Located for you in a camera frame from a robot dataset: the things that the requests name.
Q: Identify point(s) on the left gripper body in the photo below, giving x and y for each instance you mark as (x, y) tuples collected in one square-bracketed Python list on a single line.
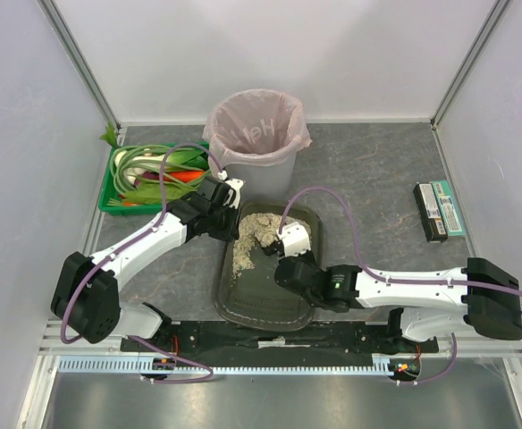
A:
[(224, 222)]

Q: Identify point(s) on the dark translucent litter box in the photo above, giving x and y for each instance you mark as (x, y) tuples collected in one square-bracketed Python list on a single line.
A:
[(254, 299)]

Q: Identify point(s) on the black slotted litter scoop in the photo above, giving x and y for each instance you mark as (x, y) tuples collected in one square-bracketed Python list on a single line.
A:
[(273, 249)]

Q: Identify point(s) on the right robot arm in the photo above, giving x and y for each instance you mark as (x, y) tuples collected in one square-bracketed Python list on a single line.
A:
[(479, 297)]

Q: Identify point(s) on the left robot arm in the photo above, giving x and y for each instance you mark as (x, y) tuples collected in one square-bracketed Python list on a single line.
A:
[(87, 294)]

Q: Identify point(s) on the pile of pellet cat litter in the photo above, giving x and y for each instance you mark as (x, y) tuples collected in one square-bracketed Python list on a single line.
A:
[(255, 230)]

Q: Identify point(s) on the black cardboard box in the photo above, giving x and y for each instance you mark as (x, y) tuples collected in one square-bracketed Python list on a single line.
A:
[(431, 217)]

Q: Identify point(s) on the teal cardboard box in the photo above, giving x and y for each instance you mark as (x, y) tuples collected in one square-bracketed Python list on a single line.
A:
[(449, 209)]

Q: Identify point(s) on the orange carrot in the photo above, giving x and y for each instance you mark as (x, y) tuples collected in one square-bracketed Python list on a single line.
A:
[(184, 176)]

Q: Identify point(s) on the grey trash bin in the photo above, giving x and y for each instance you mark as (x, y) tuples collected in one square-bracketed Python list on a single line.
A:
[(264, 181)]

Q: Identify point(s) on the purple vegetable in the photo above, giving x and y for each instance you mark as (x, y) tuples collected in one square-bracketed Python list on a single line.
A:
[(147, 177)]

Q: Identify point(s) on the pink plastic bin liner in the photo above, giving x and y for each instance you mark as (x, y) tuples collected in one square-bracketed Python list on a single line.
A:
[(258, 127)]

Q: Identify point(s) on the bundle of green onions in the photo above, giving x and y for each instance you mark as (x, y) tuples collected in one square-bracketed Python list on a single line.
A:
[(131, 163)]

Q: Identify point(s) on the green plastic crate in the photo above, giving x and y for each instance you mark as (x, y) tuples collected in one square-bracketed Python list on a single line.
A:
[(109, 201)]

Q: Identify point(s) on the green leafy vegetable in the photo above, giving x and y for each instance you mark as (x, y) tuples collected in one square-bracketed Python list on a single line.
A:
[(110, 136)]

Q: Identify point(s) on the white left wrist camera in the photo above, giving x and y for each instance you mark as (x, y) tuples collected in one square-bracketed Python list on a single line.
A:
[(233, 197)]

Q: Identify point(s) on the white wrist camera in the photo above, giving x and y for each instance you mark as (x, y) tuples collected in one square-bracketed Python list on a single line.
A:
[(233, 197), (293, 240)]

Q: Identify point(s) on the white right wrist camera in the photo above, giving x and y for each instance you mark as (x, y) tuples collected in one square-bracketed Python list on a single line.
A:
[(293, 240)]

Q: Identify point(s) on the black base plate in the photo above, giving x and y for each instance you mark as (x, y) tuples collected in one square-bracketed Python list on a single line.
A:
[(192, 337)]

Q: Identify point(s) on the white slotted cable duct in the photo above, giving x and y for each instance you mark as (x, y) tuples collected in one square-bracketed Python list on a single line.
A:
[(155, 365)]

